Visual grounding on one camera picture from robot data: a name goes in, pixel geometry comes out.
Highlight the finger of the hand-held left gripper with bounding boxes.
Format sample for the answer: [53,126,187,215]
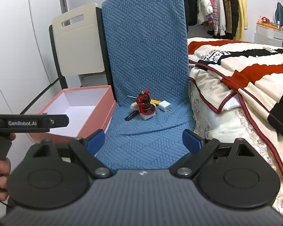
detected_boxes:
[49,114,70,128]

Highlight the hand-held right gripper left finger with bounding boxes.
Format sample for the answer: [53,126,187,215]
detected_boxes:
[32,129,113,179]

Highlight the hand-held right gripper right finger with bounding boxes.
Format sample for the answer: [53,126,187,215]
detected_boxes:
[170,129,255,178]

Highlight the pink cardboard box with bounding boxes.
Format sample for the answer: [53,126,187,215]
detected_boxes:
[28,85,117,144]

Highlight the small black stick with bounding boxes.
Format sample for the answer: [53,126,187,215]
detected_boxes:
[125,111,140,121]

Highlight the white charger plug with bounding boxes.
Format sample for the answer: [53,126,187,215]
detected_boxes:
[157,100,172,113]

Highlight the yellow handled screwdriver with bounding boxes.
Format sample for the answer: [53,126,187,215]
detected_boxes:
[127,95,162,106]

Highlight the black and red figurine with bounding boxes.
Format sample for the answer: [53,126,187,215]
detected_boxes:
[135,89,157,121]

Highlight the person's left hand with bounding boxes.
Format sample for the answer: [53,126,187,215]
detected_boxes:
[0,133,16,201]

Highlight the floral bed sheet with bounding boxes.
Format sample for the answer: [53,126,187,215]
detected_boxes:
[188,74,283,218]

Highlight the white folding chair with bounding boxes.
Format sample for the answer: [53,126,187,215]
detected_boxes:
[49,2,116,104]

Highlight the white wardrobe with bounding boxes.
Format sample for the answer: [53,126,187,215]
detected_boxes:
[0,0,70,134]

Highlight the red black cream blanket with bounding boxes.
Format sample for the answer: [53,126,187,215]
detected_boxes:
[187,37,283,144]

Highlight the blue textured chair cover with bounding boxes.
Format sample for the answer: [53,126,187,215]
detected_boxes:
[94,0,197,170]

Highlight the white dresser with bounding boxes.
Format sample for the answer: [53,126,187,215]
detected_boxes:
[254,23,283,46]

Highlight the row of hanging clothes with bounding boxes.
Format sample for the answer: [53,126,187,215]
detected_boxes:
[122,0,248,41]

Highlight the teal rounded object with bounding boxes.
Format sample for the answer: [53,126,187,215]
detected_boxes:
[274,2,283,27]

